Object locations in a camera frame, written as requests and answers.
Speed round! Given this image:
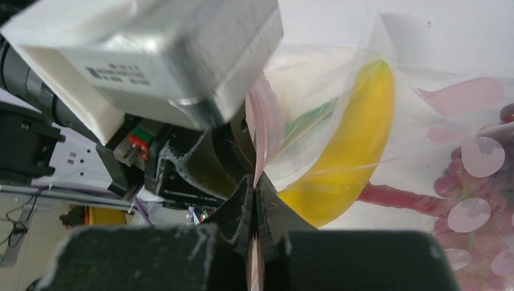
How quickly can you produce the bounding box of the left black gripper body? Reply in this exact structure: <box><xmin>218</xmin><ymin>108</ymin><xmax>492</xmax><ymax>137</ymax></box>
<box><xmin>96</xmin><ymin>108</ymin><xmax>256</xmax><ymax>209</ymax></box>

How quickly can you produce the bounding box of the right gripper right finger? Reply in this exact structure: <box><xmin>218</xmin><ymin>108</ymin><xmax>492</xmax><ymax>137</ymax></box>
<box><xmin>255</xmin><ymin>174</ymin><xmax>317</xmax><ymax>290</ymax></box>

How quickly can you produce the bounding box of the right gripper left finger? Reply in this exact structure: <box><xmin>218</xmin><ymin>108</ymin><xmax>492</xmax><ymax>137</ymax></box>
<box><xmin>201</xmin><ymin>175</ymin><xmax>254</xmax><ymax>290</ymax></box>

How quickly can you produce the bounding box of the yellow banana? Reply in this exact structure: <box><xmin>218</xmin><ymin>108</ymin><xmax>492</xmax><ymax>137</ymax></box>
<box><xmin>278</xmin><ymin>60</ymin><xmax>396</xmax><ymax>227</ymax></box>

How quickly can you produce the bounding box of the green chili pepper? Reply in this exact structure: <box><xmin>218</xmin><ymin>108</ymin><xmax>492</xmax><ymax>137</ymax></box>
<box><xmin>285</xmin><ymin>99</ymin><xmax>338</xmax><ymax>135</ymax></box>

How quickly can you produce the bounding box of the clear pink zip bag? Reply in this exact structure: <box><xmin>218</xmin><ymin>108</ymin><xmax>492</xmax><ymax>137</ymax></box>
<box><xmin>244</xmin><ymin>3</ymin><xmax>513</xmax><ymax>290</ymax></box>

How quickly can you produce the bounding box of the red chili pepper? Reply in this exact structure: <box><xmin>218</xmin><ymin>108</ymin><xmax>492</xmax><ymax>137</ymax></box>
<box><xmin>358</xmin><ymin>183</ymin><xmax>452</xmax><ymax>217</ymax></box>

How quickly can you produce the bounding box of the red grape bunch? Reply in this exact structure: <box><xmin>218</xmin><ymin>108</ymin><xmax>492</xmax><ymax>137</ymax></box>
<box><xmin>431</xmin><ymin>104</ymin><xmax>513</xmax><ymax>290</ymax></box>

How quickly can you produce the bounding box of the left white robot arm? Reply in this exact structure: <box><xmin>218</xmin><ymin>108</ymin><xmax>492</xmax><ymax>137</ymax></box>
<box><xmin>1</xmin><ymin>39</ymin><xmax>256</xmax><ymax>209</ymax></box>

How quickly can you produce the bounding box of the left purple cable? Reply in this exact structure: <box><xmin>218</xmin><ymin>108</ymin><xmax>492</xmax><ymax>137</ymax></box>
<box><xmin>130</xmin><ymin>196</ymin><xmax>155</xmax><ymax>227</ymax></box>

